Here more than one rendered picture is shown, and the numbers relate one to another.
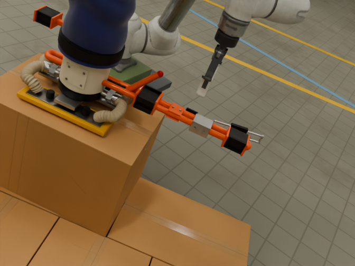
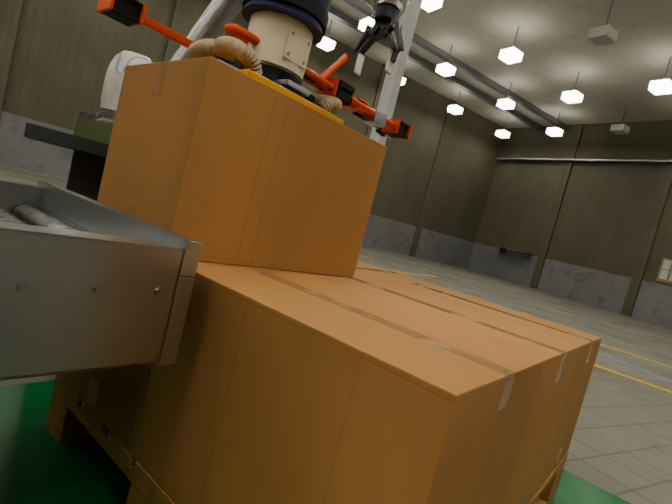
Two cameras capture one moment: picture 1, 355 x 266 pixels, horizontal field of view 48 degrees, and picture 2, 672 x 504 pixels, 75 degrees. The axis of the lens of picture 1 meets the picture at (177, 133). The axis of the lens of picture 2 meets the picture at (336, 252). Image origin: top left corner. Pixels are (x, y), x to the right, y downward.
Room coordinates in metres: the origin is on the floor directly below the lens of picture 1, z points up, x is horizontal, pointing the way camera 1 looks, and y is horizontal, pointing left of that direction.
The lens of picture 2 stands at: (0.26, 1.17, 0.70)
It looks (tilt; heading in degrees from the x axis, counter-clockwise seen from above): 4 degrees down; 308
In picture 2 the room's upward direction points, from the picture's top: 14 degrees clockwise
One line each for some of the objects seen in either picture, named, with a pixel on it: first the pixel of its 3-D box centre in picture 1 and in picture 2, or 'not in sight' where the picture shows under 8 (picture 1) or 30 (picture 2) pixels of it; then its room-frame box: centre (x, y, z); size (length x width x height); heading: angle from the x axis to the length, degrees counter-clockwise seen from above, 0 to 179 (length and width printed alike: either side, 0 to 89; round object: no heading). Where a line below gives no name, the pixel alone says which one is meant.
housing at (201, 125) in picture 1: (201, 125); (374, 118); (1.22, -0.07, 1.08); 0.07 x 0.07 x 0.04; 88
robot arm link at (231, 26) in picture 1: (233, 24); (389, 2); (1.24, -0.02, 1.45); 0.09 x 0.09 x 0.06
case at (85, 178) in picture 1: (71, 141); (249, 181); (1.23, 0.39, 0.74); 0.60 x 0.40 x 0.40; 87
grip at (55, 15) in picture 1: (48, 17); (122, 8); (1.50, 0.69, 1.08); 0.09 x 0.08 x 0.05; 178
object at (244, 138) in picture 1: (235, 141); (396, 128); (1.21, -0.20, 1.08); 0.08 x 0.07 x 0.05; 88
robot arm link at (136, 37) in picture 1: (124, 32); (132, 85); (1.90, 0.46, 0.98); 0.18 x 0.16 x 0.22; 125
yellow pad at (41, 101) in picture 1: (67, 105); (289, 95); (1.14, 0.40, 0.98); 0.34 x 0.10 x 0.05; 88
